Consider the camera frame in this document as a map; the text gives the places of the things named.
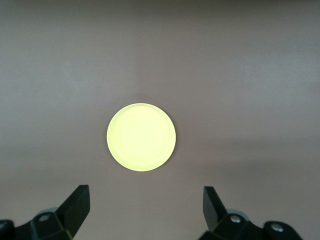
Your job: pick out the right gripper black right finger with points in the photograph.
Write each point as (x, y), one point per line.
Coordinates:
(225, 225)

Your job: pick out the yellow round plate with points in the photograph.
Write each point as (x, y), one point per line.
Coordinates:
(141, 137)

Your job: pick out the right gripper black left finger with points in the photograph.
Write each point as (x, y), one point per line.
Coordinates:
(62, 220)

